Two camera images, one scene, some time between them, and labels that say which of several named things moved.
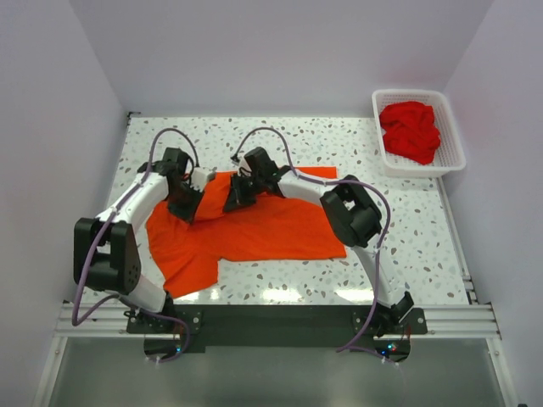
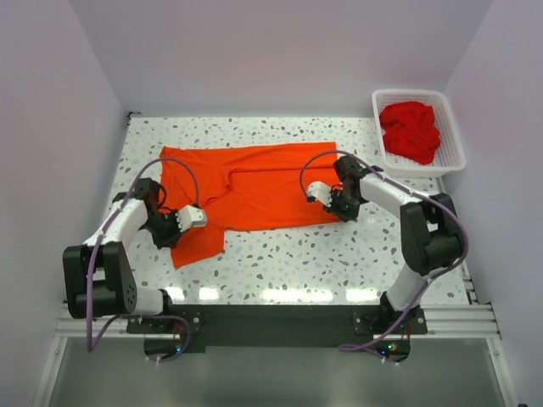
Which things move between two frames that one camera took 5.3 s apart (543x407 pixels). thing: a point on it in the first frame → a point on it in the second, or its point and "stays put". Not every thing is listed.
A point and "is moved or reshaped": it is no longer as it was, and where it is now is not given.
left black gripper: (187, 214) → (171, 239)
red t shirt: (411, 131) stays put
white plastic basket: (449, 156) stays put
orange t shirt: (276, 226) is moved or reshaped
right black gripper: (237, 198) → (345, 216)
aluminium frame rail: (470, 320) stays put
